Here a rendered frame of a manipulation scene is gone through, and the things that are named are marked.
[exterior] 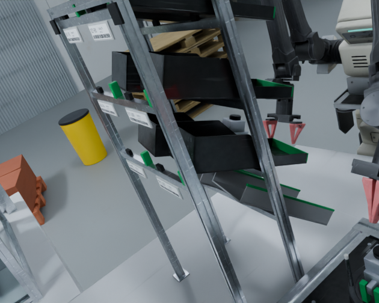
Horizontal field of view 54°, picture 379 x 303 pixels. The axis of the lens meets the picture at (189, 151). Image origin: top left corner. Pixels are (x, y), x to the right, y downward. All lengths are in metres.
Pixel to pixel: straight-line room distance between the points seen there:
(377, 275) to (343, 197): 0.52
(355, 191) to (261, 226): 0.32
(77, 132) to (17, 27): 3.99
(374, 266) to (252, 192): 0.26
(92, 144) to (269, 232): 3.36
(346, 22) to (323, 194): 0.56
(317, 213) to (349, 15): 0.69
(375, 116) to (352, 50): 0.82
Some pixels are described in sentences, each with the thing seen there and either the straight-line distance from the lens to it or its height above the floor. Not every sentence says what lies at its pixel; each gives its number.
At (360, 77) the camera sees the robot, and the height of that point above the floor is 1.10.
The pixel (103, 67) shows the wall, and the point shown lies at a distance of 8.57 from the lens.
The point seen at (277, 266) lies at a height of 0.86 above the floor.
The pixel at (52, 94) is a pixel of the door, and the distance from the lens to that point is 8.05.
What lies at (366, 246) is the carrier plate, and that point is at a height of 0.97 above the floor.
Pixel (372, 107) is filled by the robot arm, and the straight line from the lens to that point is 0.65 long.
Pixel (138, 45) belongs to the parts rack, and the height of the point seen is 1.57.
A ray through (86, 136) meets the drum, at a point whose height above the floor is 0.35.
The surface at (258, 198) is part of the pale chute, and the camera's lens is 0.83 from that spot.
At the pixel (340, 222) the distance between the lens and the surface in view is 1.20.
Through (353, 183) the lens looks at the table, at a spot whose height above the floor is 0.86.
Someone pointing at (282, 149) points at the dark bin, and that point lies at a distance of 0.93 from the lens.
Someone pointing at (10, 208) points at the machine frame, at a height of 0.88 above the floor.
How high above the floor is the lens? 1.66
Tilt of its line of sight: 26 degrees down
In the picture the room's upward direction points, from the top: 21 degrees counter-clockwise
